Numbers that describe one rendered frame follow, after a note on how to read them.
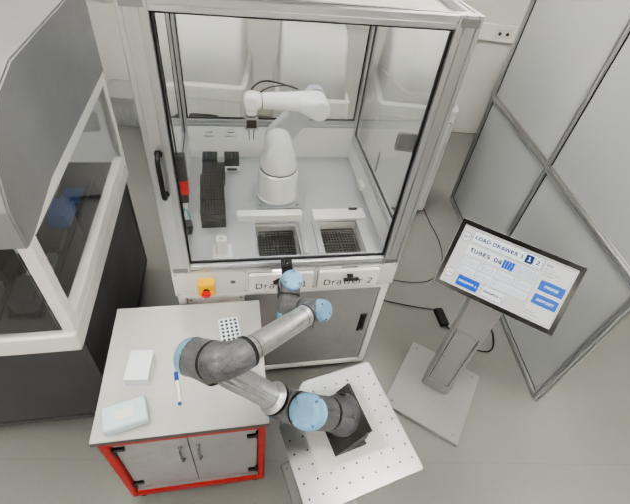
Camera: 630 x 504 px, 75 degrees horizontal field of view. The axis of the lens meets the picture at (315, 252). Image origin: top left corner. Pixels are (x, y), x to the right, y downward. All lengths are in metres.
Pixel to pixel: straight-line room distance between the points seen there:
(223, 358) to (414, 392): 1.69
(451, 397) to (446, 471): 0.42
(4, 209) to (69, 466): 1.54
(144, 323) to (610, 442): 2.66
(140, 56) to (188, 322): 1.08
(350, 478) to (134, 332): 1.04
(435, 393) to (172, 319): 1.60
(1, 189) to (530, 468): 2.69
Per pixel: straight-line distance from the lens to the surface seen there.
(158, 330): 1.92
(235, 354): 1.17
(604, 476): 3.04
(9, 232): 1.46
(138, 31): 1.32
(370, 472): 1.65
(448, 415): 2.68
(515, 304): 1.95
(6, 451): 2.76
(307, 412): 1.43
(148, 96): 1.39
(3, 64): 1.53
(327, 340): 2.40
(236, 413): 1.69
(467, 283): 1.93
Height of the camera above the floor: 2.30
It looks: 44 degrees down
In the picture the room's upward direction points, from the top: 8 degrees clockwise
